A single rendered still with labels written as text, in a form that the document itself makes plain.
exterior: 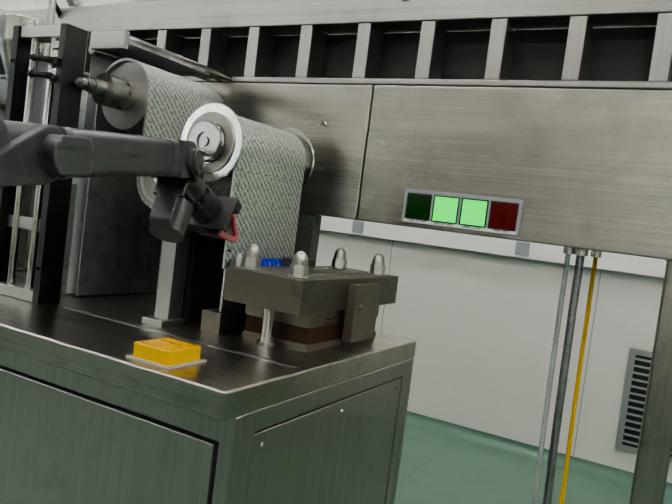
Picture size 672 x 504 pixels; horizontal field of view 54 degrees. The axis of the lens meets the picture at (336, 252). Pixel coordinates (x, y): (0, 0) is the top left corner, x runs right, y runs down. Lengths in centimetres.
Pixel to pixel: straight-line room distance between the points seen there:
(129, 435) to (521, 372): 294
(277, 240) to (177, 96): 37
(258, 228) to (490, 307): 259
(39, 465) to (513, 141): 103
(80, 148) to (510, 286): 319
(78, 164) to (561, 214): 90
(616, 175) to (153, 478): 94
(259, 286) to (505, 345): 274
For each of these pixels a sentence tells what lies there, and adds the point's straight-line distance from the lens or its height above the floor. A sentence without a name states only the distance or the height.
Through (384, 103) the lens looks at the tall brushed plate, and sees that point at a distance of 147.
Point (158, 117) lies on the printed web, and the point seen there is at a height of 130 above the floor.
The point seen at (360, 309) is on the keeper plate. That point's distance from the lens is 125.
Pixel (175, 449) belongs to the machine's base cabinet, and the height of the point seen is 79.
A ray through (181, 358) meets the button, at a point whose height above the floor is 91.
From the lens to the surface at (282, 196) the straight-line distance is 137.
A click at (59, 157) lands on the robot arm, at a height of 116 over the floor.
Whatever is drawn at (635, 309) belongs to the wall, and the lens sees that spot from 364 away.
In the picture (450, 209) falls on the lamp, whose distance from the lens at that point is 137.
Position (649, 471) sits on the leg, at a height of 72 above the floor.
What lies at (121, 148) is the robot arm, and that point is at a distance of 88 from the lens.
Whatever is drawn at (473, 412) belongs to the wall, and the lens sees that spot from 388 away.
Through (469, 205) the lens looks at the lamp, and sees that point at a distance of 136.
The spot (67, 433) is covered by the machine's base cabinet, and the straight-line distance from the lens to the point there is 115.
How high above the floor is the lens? 114
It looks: 3 degrees down
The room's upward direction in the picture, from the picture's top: 7 degrees clockwise
